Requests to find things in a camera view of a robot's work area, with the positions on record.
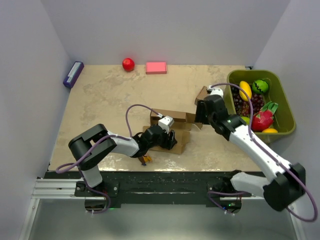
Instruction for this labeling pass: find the large brown cardboard box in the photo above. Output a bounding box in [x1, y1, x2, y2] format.
[142, 108, 204, 155]

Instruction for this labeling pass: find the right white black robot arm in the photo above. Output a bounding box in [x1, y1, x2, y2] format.
[195, 95, 306, 212]

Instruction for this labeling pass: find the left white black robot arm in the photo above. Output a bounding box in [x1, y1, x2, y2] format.
[68, 124, 178, 196]

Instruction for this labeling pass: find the small folded cardboard box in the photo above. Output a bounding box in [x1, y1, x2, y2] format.
[194, 86, 210, 105]

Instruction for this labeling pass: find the pink rectangular box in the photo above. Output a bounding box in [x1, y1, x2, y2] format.
[145, 62, 167, 75]

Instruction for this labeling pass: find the purple blue box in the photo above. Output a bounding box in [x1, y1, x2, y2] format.
[63, 61, 85, 89]

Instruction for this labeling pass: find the purple grapes bunch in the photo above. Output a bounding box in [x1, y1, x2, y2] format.
[230, 86, 265, 118]

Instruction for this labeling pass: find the small snack wrapper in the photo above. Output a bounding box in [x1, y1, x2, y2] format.
[138, 155, 152, 166]

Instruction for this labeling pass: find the yellow mango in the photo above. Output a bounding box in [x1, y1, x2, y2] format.
[239, 81, 252, 102]

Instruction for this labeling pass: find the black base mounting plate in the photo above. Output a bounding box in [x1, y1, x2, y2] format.
[44, 171, 249, 213]

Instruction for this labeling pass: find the red dragon fruit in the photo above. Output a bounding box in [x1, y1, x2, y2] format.
[251, 101, 279, 132]

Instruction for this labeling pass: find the green round fruit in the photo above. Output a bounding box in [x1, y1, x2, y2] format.
[251, 79, 269, 94]

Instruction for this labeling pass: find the olive green plastic bin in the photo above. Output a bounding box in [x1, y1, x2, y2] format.
[226, 70, 296, 144]

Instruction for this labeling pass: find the red apple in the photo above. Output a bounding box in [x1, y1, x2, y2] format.
[122, 58, 135, 72]

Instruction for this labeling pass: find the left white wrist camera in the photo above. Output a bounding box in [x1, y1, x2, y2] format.
[158, 116, 175, 133]

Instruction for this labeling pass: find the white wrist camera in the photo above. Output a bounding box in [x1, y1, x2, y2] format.
[158, 116, 175, 133]
[207, 85, 224, 98]

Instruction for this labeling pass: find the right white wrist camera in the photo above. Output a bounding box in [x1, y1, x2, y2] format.
[207, 85, 224, 98]

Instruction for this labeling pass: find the aluminium rail frame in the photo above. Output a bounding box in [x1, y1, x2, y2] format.
[20, 165, 306, 240]

